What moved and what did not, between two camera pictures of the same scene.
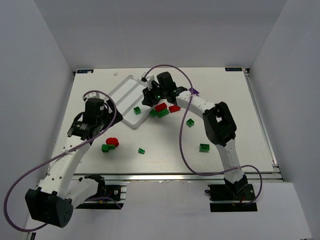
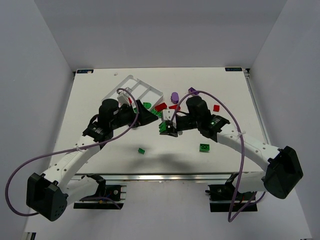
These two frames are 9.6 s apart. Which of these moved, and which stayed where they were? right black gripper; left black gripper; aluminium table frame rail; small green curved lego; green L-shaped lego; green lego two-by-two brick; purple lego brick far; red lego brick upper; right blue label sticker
Moved: green L-shaped lego; left black gripper; right black gripper
Stayed: aluminium table frame rail; red lego brick upper; right blue label sticker; small green curved lego; purple lego brick far; green lego two-by-two brick
